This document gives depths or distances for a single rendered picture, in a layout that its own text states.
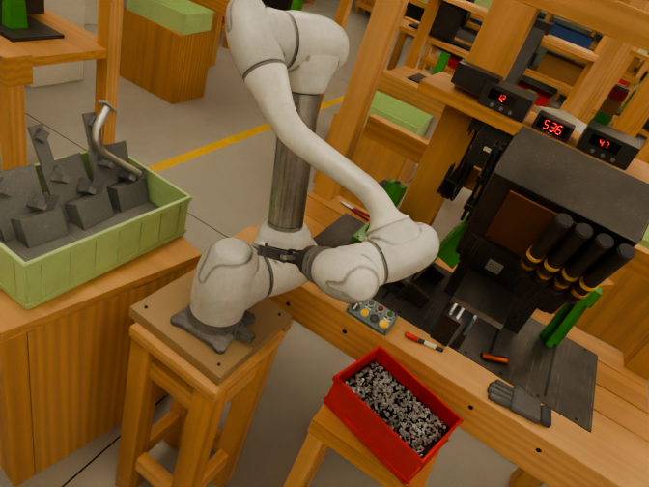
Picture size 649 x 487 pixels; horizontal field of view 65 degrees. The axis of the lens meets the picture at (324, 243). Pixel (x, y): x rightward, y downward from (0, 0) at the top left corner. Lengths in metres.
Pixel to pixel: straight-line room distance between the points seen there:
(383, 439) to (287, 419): 1.09
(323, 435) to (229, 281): 0.51
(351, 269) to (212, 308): 0.50
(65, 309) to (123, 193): 0.49
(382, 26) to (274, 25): 0.85
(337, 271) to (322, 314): 0.71
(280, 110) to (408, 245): 0.39
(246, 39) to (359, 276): 0.55
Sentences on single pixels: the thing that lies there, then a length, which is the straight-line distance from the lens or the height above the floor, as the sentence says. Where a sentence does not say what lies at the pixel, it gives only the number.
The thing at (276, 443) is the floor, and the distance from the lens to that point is 2.37.
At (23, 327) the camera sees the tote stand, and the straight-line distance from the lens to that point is 1.62.
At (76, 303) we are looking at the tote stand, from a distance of 1.66.
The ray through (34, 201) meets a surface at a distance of 1.77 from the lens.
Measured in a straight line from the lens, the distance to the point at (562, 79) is 8.58.
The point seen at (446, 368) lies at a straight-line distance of 1.65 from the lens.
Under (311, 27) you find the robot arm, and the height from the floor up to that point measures 1.70.
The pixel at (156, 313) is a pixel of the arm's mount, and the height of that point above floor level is 0.89.
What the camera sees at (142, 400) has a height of 0.58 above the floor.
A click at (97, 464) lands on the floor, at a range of 2.26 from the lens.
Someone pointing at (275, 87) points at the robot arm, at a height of 1.59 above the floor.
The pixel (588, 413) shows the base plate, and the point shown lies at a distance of 1.87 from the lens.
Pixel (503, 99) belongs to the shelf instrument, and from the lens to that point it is 1.79.
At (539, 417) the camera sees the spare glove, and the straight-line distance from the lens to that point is 1.68.
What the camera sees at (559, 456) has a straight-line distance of 1.71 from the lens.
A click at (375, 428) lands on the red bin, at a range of 1.42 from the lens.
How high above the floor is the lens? 1.96
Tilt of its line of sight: 34 degrees down
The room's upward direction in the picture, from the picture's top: 20 degrees clockwise
